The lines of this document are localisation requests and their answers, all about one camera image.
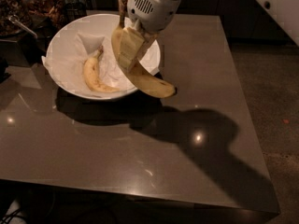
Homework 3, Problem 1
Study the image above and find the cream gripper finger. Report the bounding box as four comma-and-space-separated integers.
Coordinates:
118, 27, 145, 70
137, 32, 158, 61

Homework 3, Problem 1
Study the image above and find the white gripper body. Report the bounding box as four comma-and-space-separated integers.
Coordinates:
127, 0, 181, 34

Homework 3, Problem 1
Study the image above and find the yellow banana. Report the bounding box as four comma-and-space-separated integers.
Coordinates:
83, 46, 119, 93
111, 0, 177, 98

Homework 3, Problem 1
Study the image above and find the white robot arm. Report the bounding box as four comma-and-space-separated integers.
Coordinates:
120, 0, 299, 44

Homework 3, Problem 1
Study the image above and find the white bowl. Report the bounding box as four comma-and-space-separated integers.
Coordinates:
45, 13, 162, 102

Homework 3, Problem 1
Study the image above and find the white paper liner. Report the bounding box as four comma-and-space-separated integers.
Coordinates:
41, 30, 161, 95

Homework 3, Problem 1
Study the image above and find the tray of brown snacks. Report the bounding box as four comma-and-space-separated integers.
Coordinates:
25, 0, 67, 29

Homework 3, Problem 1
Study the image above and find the dark counter box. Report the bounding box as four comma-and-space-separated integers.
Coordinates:
0, 36, 40, 67

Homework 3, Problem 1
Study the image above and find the metal scoop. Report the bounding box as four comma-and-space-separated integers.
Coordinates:
8, 15, 38, 39

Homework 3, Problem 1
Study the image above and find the glass jar of snacks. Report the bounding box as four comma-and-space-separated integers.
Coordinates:
0, 0, 32, 36

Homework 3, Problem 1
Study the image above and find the black wire basket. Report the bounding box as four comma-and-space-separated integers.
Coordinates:
64, 2, 87, 22

